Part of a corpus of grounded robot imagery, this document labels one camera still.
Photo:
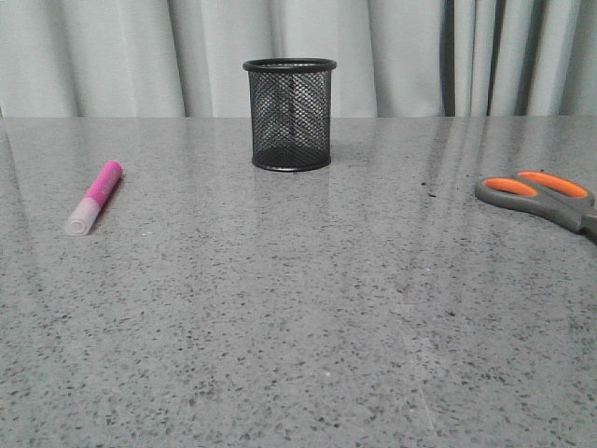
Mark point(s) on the black mesh pen holder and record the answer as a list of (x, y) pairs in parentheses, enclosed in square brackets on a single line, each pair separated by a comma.
[(290, 101)]

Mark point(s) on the pink highlighter pen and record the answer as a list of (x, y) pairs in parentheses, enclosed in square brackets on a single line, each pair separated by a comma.
[(88, 209)]

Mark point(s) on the grey orange handled scissors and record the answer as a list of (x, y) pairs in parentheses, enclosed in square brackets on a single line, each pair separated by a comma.
[(554, 198)]

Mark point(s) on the grey curtain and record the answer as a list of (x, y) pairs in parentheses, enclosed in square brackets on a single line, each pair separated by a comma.
[(395, 58)]

